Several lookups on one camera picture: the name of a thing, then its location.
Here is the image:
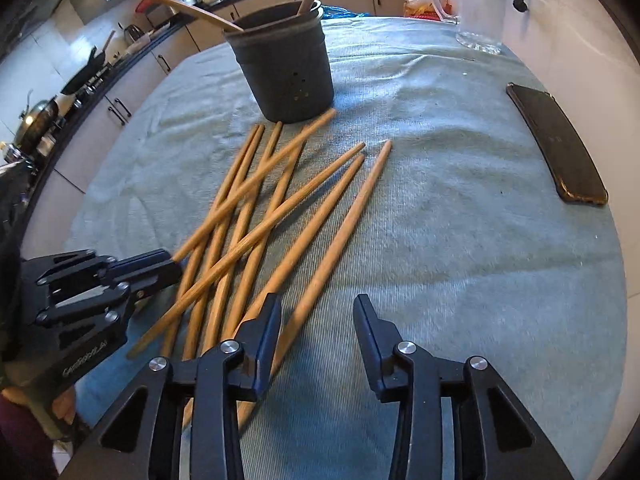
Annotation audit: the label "bunch of wooden chopsticks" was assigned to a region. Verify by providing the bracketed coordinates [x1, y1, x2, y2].
[127, 121, 393, 431]

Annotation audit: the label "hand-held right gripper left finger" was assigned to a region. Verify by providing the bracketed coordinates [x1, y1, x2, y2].
[57, 292, 283, 480]

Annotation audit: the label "beige lower kitchen cabinets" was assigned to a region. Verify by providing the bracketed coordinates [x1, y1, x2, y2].
[20, 0, 431, 261]

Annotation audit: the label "dark grey utensil holder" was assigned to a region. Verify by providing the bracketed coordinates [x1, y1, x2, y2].
[222, 1, 335, 124]

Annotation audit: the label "wooden spatula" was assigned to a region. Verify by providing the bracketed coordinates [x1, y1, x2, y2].
[111, 0, 246, 33]

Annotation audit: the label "glass beer mug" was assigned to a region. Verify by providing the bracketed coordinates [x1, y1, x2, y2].
[431, 0, 508, 56]

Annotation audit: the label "person's left forearm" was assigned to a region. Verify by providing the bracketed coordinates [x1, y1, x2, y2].
[0, 400, 61, 480]

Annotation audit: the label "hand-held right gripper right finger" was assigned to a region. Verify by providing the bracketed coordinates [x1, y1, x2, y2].
[352, 294, 576, 480]

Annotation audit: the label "long wooden chopstick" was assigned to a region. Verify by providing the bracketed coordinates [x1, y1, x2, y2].
[171, 108, 337, 263]

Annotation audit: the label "grey-blue tablecloth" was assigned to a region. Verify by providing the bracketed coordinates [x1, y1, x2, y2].
[62, 14, 628, 480]

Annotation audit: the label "blue plastic bag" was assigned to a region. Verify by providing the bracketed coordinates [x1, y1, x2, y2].
[320, 4, 373, 19]

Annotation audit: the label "black smartphone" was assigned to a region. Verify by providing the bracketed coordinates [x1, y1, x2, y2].
[506, 82, 609, 206]

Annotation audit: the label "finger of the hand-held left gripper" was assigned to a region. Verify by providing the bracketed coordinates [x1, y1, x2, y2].
[37, 269, 183, 342]
[22, 249, 182, 288]

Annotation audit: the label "steel pot with lid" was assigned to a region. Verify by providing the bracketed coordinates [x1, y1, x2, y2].
[14, 91, 60, 153]

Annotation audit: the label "black frying pan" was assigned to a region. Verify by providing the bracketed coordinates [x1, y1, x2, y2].
[60, 30, 117, 96]

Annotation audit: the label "person's left hand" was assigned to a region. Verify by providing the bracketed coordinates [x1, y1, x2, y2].
[0, 385, 78, 426]

